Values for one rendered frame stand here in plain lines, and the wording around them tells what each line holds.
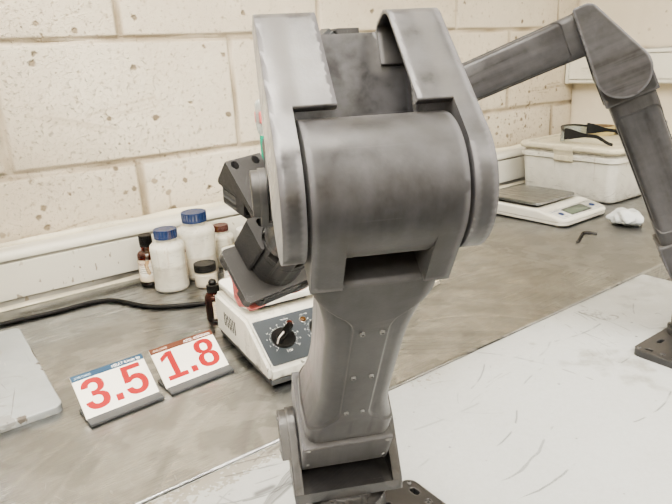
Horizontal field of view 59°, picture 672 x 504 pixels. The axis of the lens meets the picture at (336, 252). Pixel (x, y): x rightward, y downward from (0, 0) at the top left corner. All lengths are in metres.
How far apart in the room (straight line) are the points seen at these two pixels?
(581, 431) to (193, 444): 0.42
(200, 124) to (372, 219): 1.06
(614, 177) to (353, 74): 1.40
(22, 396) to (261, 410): 0.31
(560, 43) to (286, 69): 0.60
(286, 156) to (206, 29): 1.08
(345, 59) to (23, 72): 0.92
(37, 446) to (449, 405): 0.47
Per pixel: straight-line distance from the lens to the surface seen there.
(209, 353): 0.84
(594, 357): 0.87
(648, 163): 0.86
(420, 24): 0.31
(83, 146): 1.22
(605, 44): 0.82
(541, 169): 1.79
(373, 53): 0.33
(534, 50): 0.84
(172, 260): 1.12
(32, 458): 0.75
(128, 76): 1.24
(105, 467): 0.70
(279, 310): 0.83
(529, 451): 0.68
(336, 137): 0.24
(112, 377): 0.81
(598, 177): 1.70
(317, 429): 0.43
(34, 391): 0.87
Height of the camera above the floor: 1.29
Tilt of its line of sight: 18 degrees down
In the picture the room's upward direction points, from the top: 3 degrees counter-clockwise
